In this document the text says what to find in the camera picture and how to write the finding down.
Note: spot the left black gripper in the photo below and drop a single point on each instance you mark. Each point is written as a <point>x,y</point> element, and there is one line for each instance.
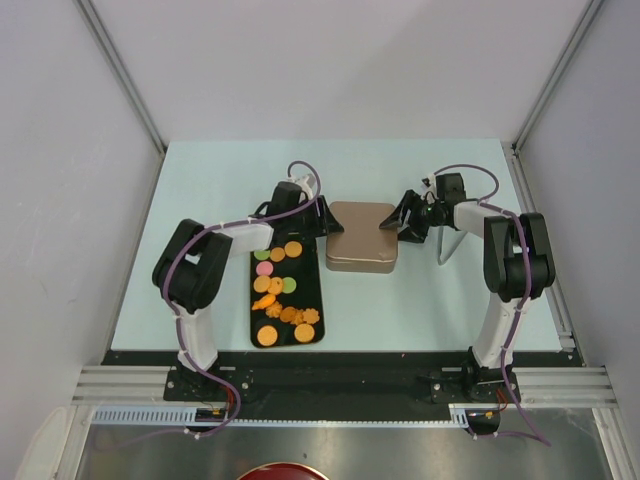
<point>326,226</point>

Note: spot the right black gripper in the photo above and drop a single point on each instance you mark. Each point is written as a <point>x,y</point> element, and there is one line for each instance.
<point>396,220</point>

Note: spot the square tin lid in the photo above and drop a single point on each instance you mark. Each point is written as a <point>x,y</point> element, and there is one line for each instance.
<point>362,238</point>

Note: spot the round orange cookie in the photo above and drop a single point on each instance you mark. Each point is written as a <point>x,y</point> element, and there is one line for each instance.
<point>267,336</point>
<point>304,333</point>
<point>293,249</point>

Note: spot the metal tongs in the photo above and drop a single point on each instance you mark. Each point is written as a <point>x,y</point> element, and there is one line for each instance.
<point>445,249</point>

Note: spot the square cookie tin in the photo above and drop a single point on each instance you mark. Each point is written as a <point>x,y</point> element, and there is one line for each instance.
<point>360,265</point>

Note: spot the pink round cookie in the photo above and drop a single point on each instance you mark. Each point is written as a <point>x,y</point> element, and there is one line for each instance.
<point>264,268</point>

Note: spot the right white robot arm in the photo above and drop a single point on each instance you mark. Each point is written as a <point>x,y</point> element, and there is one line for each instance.
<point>518,264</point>

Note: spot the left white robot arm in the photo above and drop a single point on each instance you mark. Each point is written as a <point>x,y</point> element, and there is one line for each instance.
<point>190,270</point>

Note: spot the light green round cookie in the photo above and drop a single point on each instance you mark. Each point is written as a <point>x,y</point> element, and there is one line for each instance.
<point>261,255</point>

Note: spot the black cookie tray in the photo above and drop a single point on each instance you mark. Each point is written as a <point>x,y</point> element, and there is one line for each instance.
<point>270,306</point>

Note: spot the flower shaped orange cookie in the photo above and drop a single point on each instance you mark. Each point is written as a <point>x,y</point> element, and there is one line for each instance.
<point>311,316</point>

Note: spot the red round object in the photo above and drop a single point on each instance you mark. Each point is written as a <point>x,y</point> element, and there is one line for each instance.
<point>283,471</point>

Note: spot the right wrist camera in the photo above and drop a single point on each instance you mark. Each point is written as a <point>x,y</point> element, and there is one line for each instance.
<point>430,185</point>

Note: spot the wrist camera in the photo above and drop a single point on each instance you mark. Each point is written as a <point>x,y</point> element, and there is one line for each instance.
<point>306,182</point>
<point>430,185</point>

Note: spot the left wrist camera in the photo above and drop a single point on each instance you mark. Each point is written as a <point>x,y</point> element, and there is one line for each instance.
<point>306,182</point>

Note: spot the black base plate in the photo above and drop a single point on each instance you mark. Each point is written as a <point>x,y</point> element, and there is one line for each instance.
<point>340,385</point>

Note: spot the white cable duct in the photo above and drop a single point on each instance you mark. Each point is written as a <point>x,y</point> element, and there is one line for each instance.
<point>206,418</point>

